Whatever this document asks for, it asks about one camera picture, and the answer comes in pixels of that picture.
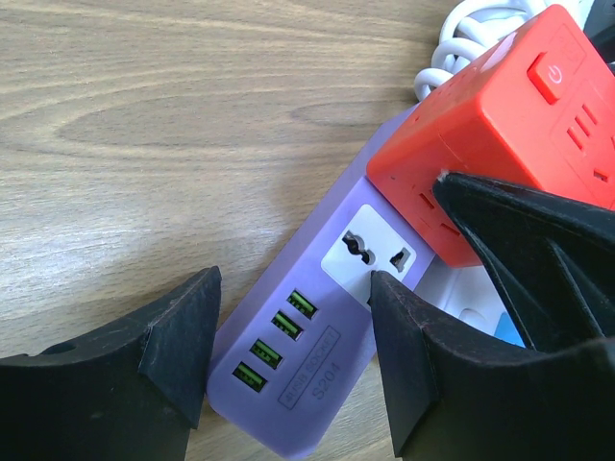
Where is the purple power strip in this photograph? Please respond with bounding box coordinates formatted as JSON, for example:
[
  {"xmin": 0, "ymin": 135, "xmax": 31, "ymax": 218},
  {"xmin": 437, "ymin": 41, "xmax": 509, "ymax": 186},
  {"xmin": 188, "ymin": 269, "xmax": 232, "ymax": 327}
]
[{"xmin": 207, "ymin": 114, "xmax": 434, "ymax": 459}]

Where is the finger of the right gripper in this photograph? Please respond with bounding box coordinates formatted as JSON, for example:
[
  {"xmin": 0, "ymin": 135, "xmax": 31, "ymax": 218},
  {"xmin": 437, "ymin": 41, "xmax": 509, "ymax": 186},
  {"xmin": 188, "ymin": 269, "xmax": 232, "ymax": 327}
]
[{"xmin": 432, "ymin": 172, "xmax": 614, "ymax": 351}]

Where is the white multicolour power strip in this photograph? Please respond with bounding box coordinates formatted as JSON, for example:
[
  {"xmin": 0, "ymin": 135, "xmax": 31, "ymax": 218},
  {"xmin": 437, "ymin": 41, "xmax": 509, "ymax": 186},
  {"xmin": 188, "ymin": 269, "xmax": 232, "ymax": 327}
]
[{"xmin": 415, "ymin": 256, "xmax": 525, "ymax": 348}]

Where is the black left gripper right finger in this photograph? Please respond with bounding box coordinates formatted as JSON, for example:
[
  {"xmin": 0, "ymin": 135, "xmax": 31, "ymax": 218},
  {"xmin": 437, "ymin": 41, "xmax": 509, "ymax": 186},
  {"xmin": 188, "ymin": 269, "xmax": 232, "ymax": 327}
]
[{"xmin": 370, "ymin": 271, "xmax": 614, "ymax": 460}]

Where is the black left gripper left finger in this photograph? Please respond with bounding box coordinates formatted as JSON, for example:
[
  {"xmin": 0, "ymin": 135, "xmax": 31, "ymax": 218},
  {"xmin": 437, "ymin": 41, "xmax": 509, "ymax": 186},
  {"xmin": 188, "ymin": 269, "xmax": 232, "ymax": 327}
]
[{"xmin": 1, "ymin": 266, "xmax": 221, "ymax": 460}]

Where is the white coiled power cable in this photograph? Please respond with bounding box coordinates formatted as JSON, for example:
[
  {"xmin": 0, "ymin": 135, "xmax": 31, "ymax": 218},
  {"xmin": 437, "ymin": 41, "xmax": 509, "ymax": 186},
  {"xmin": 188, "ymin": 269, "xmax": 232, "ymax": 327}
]
[{"xmin": 413, "ymin": 0, "xmax": 597, "ymax": 105}]

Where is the red cube socket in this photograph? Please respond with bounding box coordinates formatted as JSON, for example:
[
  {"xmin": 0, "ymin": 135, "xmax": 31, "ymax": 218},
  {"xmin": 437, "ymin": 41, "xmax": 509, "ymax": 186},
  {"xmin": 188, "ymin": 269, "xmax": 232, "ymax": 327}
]
[{"xmin": 366, "ymin": 6, "xmax": 614, "ymax": 267}]

